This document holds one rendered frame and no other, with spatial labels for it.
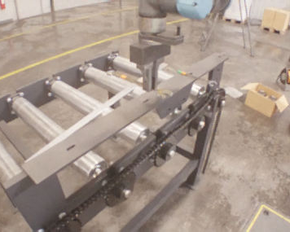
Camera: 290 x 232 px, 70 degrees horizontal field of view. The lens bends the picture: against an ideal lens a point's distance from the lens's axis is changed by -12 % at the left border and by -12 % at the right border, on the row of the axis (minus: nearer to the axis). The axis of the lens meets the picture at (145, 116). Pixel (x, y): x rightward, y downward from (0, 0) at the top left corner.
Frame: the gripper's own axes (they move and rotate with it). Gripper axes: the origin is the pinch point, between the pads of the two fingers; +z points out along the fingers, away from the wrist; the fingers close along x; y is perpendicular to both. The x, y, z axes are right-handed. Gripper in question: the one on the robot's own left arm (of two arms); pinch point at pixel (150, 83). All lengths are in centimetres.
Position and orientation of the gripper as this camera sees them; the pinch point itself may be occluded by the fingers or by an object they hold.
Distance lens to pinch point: 70.5
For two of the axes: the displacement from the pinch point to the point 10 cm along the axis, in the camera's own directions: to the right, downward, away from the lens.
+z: -0.2, 8.2, 5.8
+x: -6.4, 4.3, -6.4
